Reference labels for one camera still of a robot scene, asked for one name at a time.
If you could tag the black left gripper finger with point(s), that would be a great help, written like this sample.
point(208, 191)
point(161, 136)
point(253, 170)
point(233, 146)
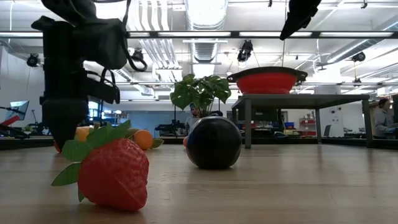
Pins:
point(63, 124)

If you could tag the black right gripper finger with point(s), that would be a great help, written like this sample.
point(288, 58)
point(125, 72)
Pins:
point(293, 25)

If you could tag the red collapsible colander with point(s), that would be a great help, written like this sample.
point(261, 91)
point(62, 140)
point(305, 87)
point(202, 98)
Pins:
point(267, 83)

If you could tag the brown toy kiwi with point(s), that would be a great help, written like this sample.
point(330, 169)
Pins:
point(131, 133)

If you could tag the red toy strawberry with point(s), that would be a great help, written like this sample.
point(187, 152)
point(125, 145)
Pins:
point(115, 177)

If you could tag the orange tangerine with leaf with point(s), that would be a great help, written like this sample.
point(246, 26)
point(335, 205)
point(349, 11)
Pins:
point(143, 140)

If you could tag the small orange toy fruit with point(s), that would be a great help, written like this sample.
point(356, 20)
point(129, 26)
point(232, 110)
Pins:
point(185, 142)

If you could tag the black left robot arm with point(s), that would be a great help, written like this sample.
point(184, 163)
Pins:
point(68, 9)

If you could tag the background black robot arm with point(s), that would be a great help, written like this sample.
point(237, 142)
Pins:
point(169, 127)

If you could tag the black overhead beam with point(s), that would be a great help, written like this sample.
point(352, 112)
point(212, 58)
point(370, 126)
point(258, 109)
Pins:
point(315, 34)

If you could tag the black ceiling spotlight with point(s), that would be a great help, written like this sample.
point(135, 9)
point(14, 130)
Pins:
point(245, 51)
point(33, 60)
point(359, 56)
point(137, 55)

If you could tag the long ceiling strip light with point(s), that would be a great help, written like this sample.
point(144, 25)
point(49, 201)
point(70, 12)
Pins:
point(264, 34)
point(357, 34)

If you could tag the tilted computer monitor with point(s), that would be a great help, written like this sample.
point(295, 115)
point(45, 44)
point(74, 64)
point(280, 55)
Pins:
point(18, 109)

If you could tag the red background bar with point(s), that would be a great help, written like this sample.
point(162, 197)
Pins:
point(9, 120)

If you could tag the grey perforated metal shelf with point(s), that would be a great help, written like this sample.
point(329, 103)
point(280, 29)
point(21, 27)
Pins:
point(298, 100)

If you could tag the blue storage bin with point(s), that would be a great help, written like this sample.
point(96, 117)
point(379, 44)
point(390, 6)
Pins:
point(289, 125)

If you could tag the shelf with red bins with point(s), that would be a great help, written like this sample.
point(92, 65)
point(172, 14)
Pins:
point(308, 133)

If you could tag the green plant in white pot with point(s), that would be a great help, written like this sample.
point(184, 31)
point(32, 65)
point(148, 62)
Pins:
point(199, 91)

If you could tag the person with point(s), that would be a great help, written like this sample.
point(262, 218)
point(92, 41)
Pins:
point(193, 109)
point(382, 119)

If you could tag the black background post frame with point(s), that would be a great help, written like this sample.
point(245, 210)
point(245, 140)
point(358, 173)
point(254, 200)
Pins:
point(102, 115)

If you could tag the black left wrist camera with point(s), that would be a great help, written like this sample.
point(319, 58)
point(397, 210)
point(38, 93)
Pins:
point(102, 43)

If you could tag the long silver ceiling duct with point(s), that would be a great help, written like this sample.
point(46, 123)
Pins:
point(357, 46)

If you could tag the round silver ventilation duct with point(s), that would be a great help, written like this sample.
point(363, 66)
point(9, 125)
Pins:
point(205, 49)

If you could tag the black aluminium table frame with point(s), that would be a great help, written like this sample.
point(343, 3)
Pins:
point(342, 141)

